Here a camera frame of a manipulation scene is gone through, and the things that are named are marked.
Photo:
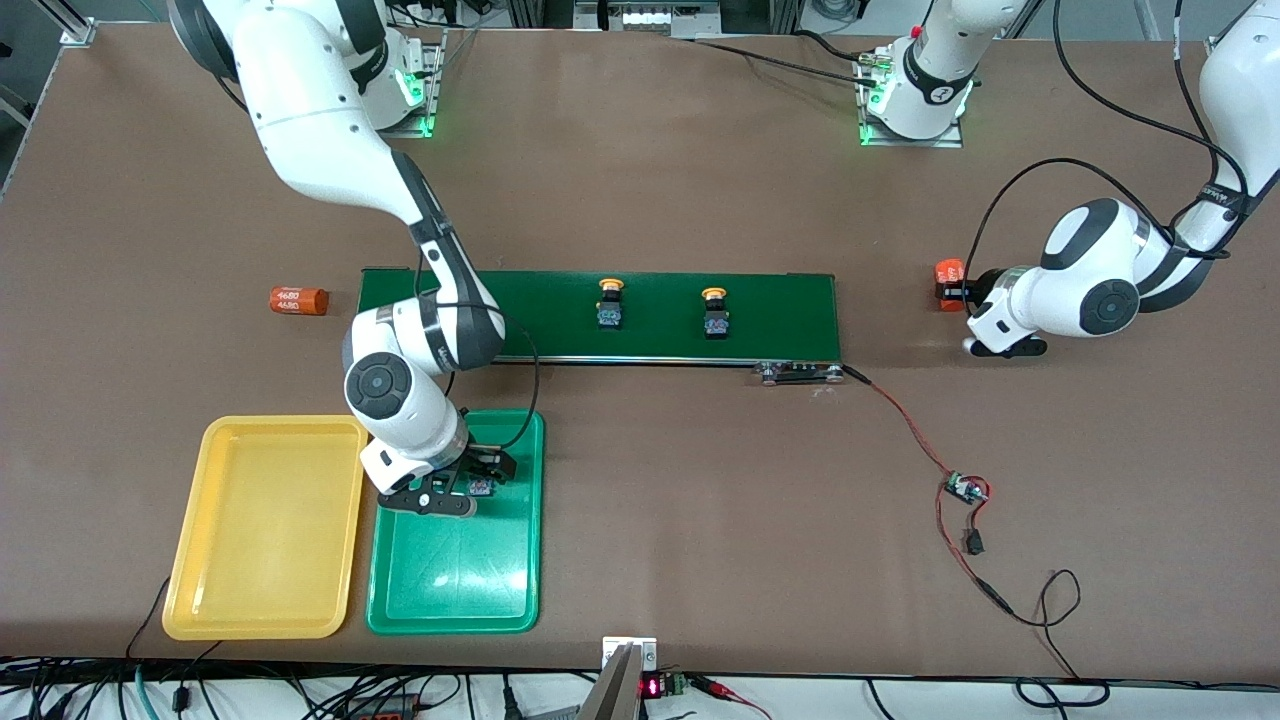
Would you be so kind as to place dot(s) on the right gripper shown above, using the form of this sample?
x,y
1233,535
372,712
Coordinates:
x,y
487,462

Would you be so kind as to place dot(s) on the grey metal camera bracket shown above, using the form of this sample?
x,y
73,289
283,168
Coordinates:
x,y
615,690

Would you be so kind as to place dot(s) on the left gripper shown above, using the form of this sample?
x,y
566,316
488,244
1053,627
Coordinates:
x,y
974,289

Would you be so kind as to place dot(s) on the green belt conveyor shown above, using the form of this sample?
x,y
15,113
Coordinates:
x,y
800,315

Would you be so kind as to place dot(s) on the yellow plastic tray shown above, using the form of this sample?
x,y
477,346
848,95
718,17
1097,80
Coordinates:
x,y
265,530

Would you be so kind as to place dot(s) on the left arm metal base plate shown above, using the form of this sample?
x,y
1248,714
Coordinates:
x,y
910,143

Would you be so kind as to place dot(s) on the metal frame with white strip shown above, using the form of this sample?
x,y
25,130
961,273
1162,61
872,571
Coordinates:
x,y
650,18

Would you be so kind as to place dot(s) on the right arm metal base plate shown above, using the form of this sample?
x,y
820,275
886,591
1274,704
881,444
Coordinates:
x,y
436,90

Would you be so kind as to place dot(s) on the red clip lead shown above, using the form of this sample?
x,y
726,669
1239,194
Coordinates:
x,y
715,688

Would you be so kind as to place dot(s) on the yellow push button switch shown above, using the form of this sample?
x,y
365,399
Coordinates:
x,y
611,318
716,325

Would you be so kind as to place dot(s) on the small circuit board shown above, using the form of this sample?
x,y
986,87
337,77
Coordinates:
x,y
965,488

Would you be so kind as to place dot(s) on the red digit display module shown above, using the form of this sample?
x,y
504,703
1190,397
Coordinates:
x,y
652,687

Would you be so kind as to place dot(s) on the aluminium frame post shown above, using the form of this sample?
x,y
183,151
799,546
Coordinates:
x,y
75,25

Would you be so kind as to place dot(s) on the orange cylindrical battery cell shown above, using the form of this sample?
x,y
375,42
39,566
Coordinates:
x,y
298,301
948,270

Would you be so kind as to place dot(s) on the green plastic tray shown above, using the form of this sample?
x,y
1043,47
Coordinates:
x,y
455,570

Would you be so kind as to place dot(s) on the green push button switch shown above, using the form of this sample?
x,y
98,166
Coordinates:
x,y
483,488

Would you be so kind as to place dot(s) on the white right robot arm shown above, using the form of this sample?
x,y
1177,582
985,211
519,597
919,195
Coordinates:
x,y
320,120

